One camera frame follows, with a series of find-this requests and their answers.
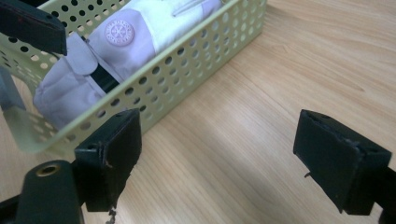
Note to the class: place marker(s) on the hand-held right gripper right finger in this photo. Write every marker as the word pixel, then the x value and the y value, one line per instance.
pixel 339 161

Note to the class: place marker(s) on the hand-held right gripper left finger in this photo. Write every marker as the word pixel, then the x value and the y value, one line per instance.
pixel 109 158

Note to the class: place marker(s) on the pale green plastic basket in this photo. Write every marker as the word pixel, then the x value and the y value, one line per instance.
pixel 21 133

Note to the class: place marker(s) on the lavender ski glove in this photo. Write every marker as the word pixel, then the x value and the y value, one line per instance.
pixel 124 46

